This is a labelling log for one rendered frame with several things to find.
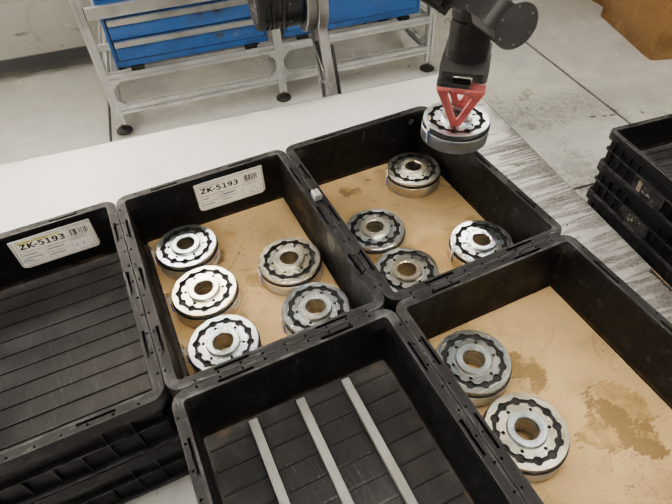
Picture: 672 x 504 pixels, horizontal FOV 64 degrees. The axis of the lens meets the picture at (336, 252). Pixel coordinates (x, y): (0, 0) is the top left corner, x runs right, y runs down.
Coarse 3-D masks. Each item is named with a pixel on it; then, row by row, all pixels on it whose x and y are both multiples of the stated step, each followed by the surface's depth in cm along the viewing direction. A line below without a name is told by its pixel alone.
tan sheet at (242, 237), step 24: (240, 216) 99; (264, 216) 99; (288, 216) 98; (240, 240) 95; (264, 240) 94; (240, 264) 91; (168, 288) 88; (240, 288) 87; (264, 288) 87; (240, 312) 84; (264, 312) 84; (264, 336) 80
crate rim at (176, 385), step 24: (216, 168) 93; (288, 168) 92; (144, 192) 89; (120, 216) 85; (336, 240) 80; (360, 264) 76; (144, 288) 75; (360, 312) 70; (288, 336) 68; (312, 336) 68; (168, 360) 66; (240, 360) 66; (168, 384) 64; (192, 384) 64
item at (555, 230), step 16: (400, 112) 103; (416, 112) 103; (352, 128) 100; (368, 128) 100; (304, 144) 97; (480, 160) 91; (304, 176) 90; (496, 176) 88; (320, 192) 87; (512, 192) 86; (528, 208) 83; (336, 224) 82; (352, 240) 79; (528, 240) 78; (544, 240) 78; (368, 256) 77; (496, 256) 76; (368, 272) 75; (448, 272) 74; (464, 272) 74; (384, 288) 73; (416, 288) 73; (384, 304) 74
